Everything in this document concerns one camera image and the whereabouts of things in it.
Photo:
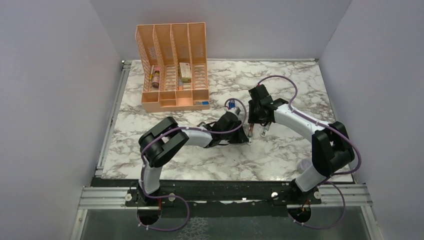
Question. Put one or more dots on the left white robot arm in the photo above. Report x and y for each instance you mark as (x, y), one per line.
(163, 141)

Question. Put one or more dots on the pink eraser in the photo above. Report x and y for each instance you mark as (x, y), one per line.
(250, 133)

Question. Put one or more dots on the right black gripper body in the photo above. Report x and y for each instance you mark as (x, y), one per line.
(254, 116)

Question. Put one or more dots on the clear plastic cup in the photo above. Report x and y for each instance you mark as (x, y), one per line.
(303, 165)

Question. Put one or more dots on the yellow box in organizer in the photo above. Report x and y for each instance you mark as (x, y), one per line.
(185, 72)

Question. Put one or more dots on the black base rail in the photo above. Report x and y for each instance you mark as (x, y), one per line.
(215, 199)

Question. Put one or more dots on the orange desk organizer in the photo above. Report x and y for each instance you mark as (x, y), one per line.
(165, 46)

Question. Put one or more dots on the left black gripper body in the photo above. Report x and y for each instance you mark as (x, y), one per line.
(232, 137)

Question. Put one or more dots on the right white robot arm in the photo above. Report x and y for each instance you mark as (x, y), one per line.
(330, 150)

